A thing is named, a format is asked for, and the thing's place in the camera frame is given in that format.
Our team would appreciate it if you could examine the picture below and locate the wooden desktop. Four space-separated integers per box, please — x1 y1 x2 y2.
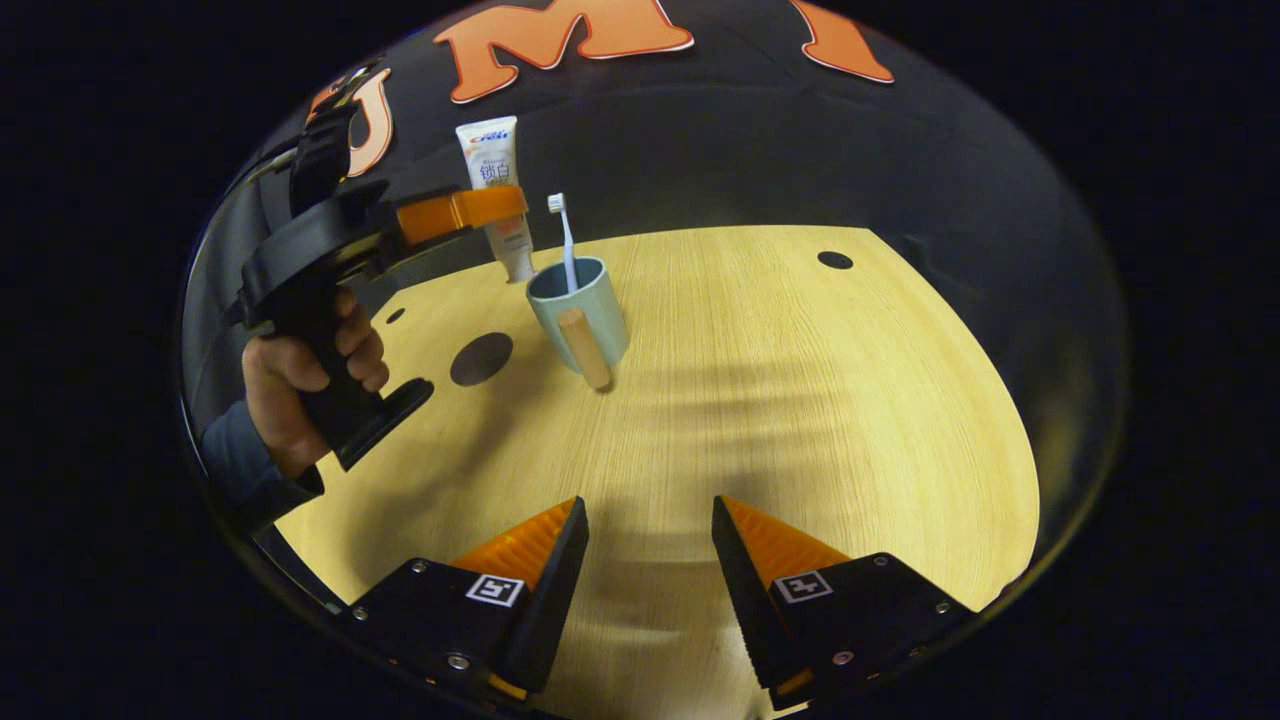
270 225 1041 720

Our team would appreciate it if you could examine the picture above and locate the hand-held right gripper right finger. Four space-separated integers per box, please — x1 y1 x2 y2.
710 494 978 713

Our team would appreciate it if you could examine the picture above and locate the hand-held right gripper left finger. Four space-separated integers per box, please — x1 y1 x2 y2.
338 496 591 706

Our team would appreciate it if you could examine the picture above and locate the pale blue cup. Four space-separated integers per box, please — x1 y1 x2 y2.
525 256 631 393

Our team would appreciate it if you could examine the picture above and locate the white toothpaste tube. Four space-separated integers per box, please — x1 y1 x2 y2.
455 115 537 284

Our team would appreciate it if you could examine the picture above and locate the dark round coaster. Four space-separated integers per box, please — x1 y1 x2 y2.
449 332 515 388

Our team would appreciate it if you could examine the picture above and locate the pale blue toothbrush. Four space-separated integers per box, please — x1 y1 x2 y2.
546 192 581 296

